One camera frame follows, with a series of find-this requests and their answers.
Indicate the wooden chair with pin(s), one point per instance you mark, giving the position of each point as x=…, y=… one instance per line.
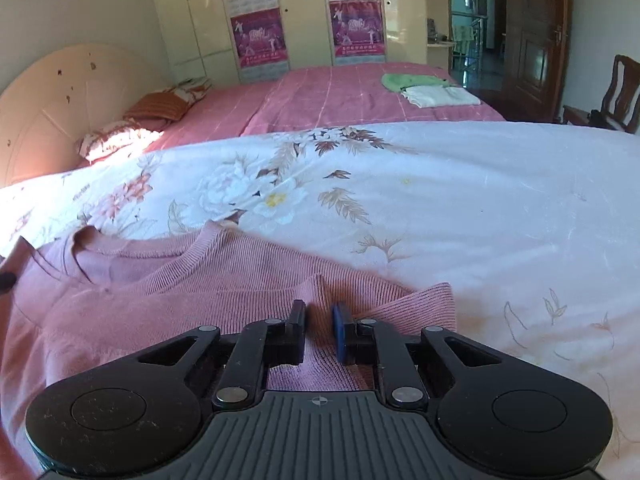
x=620, y=95

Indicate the cream wardrobe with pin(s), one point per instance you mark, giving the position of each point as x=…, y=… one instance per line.
x=300, y=10

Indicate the white floral bedsheet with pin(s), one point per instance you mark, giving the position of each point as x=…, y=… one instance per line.
x=450, y=200

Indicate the purple wall poster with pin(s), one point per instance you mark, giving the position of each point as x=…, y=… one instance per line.
x=257, y=37
x=356, y=27

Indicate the red and white pillow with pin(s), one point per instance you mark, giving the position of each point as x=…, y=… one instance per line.
x=115, y=137

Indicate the orange patterned pillow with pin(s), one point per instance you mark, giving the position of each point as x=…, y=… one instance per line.
x=160, y=105

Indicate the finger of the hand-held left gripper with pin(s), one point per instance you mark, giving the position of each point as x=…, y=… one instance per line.
x=6, y=281

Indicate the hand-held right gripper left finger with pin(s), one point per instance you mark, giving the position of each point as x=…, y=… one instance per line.
x=300, y=332

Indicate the white folded cloth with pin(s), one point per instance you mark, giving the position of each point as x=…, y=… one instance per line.
x=440, y=96

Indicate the brown wooden door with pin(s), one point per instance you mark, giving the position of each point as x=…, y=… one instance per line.
x=535, y=45

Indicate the pink sweater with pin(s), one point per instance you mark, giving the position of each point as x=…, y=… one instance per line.
x=175, y=310

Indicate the cream headboard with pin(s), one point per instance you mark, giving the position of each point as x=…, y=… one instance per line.
x=60, y=105

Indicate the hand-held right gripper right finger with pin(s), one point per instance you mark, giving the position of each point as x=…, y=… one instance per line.
x=341, y=332

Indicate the pink checked bedsheet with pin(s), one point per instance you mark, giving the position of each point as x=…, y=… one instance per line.
x=340, y=95

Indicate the green folded cloth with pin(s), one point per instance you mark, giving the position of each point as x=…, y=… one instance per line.
x=412, y=81

